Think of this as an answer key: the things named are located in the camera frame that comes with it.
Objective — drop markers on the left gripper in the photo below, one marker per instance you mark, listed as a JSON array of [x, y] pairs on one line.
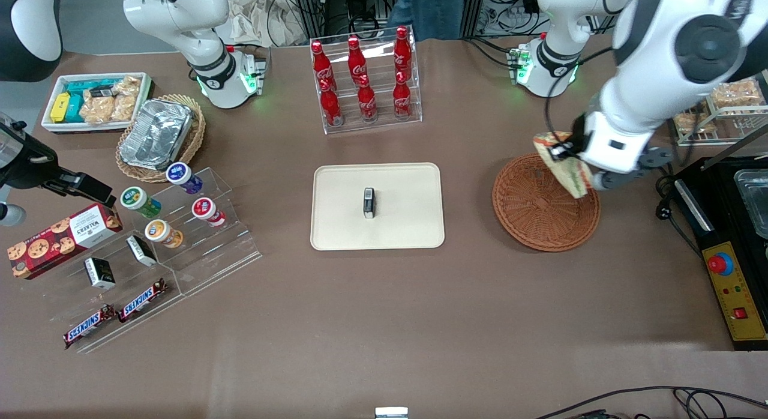
[[577, 134]]

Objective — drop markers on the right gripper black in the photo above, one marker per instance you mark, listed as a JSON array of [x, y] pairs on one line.
[[29, 167]]

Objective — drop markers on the triangular sandwich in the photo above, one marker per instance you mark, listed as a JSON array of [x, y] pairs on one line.
[[573, 176]]

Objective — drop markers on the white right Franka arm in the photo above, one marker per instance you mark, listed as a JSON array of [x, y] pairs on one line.
[[180, 17]]

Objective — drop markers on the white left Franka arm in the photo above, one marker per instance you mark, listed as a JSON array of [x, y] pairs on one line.
[[660, 47]]

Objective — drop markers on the brown round wicker basket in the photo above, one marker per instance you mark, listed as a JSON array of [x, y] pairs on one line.
[[534, 215]]

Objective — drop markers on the aluminium foil tray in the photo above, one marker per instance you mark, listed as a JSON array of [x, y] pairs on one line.
[[156, 134]]

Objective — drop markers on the light oval wicker basket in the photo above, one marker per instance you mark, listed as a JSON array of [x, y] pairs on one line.
[[195, 137]]

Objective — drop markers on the cream plastic tray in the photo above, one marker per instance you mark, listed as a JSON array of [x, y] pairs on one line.
[[402, 227]]

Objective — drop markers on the shiny metal tray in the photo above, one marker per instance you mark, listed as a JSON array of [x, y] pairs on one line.
[[756, 203]]

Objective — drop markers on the green lid yogurt cup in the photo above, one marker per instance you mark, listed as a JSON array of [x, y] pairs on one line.
[[138, 200]]

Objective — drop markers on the red Walkers cookie box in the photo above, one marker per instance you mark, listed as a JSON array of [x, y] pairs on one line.
[[60, 239]]

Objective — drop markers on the white plastic bin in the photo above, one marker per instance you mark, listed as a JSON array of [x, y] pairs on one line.
[[54, 128]]

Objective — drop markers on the clear bag of crackers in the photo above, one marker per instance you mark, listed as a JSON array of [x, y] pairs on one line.
[[126, 98], [97, 110]]

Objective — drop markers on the teal box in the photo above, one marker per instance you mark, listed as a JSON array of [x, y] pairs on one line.
[[75, 110], [81, 86]]

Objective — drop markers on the small black carton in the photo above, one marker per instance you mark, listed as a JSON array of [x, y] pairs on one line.
[[99, 274], [142, 251]]

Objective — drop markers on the yellow small box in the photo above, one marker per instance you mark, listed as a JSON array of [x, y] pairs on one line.
[[60, 108]]

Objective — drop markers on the orange lid yogurt cup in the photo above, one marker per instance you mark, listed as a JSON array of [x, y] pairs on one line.
[[162, 233]]

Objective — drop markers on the purple lid yogurt cup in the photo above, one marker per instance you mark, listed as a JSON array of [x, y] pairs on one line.
[[183, 176]]

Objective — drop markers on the small black snack packet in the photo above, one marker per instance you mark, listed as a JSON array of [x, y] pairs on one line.
[[102, 92]]

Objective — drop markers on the red lid yogurt cup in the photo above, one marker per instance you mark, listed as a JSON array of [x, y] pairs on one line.
[[207, 210]]

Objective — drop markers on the bagged fried snack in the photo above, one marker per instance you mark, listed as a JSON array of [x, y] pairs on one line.
[[696, 122], [738, 95]]

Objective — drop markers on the Snickers bar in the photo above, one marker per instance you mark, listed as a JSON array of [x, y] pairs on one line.
[[89, 326], [143, 300]]

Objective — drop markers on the clear acrylic stepped stand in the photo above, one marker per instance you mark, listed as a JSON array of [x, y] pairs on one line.
[[222, 257]]

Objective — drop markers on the clear acrylic bottle rack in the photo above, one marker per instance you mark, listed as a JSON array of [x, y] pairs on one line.
[[414, 122]]

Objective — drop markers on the black machine with yellow panel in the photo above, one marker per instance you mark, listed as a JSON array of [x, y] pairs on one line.
[[720, 215]]

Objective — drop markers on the red cola bottle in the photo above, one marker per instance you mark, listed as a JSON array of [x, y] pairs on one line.
[[402, 98], [367, 102], [402, 56], [330, 107], [322, 68], [356, 62]]

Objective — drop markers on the red emergency stop button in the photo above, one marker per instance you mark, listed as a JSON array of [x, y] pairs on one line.
[[720, 263]]

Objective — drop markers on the small black grey packet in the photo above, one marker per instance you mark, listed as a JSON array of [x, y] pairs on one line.
[[369, 203]]

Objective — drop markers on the crumpled beige paper bag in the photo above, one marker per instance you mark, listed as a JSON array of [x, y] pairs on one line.
[[258, 17]]

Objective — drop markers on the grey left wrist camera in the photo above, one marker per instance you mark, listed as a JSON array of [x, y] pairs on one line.
[[636, 177]]

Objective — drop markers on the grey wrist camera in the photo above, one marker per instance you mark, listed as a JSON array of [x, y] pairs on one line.
[[636, 177], [11, 215]]

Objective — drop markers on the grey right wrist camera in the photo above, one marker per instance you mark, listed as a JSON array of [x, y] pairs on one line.
[[11, 215]]

